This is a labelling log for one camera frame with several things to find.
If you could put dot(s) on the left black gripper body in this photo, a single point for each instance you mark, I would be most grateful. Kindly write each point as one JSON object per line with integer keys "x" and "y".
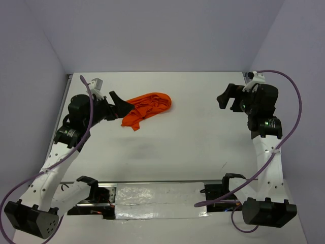
{"x": 102, "y": 111}

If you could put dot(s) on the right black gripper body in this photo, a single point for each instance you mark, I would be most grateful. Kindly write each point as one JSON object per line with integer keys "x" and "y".
{"x": 244, "y": 100}

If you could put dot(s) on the orange t-shirt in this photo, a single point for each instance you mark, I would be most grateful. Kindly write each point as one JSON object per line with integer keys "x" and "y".
{"x": 146, "y": 106}

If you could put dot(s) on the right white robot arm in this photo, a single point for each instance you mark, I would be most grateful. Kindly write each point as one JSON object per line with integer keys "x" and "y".
{"x": 269, "y": 204}

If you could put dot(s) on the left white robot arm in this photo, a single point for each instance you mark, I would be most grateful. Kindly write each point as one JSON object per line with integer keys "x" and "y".
{"x": 38, "y": 210}

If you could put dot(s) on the silver foil tape panel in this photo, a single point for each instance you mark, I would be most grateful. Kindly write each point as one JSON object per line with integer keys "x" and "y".
{"x": 159, "y": 201}

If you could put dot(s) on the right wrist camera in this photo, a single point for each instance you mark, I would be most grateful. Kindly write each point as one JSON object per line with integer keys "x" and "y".
{"x": 251, "y": 79}

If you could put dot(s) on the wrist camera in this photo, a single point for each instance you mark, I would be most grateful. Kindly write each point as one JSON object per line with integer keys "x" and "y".
{"x": 251, "y": 79}
{"x": 95, "y": 87}

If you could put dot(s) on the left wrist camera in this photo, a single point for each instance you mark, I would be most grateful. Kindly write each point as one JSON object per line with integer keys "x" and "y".
{"x": 95, "y": 87}

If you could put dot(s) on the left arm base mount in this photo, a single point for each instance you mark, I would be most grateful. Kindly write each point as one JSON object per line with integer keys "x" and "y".
{"x": 102, "y": 204}

